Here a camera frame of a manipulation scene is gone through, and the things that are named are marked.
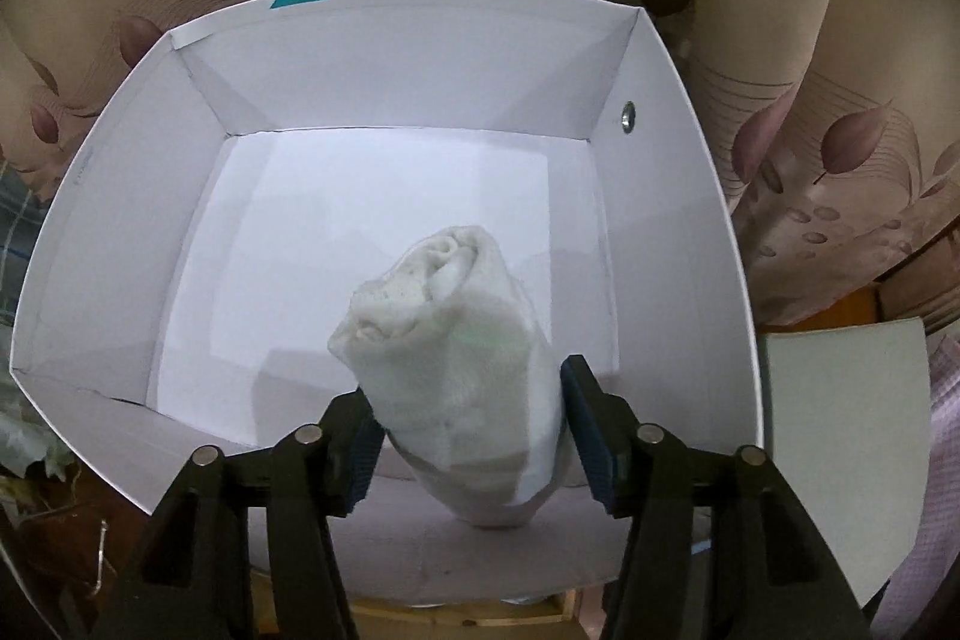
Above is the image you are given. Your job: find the white cardboard box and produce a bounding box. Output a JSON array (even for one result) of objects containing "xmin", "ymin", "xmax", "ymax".
[{"xmin": 9, "ymin": 0, "xmax": 766, "ymax": 611}]

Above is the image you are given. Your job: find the pale box lid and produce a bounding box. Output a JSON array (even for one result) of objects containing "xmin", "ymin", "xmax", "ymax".
[{"xmin": 757, "ymin": 317, "xmax": 931, "ymax": 603}]

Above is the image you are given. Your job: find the white fluffy cloth at left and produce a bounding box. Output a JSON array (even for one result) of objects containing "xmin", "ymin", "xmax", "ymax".
[{"xmin": 0, "ymin": 396, "xmax": 76, "ymax": 491}]

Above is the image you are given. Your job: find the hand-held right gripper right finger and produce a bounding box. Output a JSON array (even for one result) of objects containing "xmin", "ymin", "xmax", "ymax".
[{"xmin": 559, "ymin": 353, "xmax": 875, "ymax": 640}]

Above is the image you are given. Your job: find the white towel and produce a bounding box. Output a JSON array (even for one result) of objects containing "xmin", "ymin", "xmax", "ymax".
[{"xmin": 328, "ymin": 222, "xmax": 567, "ymax": 530}]

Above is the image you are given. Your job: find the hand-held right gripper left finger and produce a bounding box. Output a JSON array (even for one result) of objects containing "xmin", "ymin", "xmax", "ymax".
[{"xmin": 90, "ymin": 385, "xmax": 387, "ymax": 640}]

